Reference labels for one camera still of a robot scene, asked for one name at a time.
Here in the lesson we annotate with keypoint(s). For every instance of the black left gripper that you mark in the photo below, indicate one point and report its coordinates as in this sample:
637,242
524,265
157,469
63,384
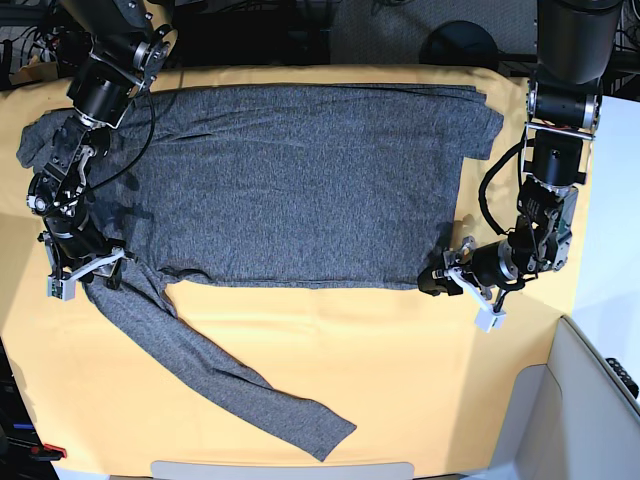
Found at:
484,267

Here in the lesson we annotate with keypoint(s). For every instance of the white plastic tray edge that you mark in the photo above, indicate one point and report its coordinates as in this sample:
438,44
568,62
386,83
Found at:
177,470

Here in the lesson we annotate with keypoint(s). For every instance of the red black clamp left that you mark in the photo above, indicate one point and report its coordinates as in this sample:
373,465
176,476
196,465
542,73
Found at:
46,452

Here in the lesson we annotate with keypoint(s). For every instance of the yellow table cloth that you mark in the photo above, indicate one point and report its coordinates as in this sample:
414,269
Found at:
419,380

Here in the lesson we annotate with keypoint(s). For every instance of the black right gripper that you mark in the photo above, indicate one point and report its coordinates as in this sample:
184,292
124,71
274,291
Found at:
76,240

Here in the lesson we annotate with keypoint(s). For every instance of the grey long-sleeve T-shirt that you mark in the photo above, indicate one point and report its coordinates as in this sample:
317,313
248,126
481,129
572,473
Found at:
277,186

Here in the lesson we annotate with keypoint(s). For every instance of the white cardboard box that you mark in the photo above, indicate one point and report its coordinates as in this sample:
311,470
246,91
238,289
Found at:
568,418

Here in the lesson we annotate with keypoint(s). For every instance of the black round stand base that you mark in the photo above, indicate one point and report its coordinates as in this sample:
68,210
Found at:
460,43

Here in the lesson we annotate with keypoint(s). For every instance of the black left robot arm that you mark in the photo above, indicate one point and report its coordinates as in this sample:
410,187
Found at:
575,42

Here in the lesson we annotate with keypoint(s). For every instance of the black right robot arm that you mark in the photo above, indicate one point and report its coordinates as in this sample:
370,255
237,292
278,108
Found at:
126,55

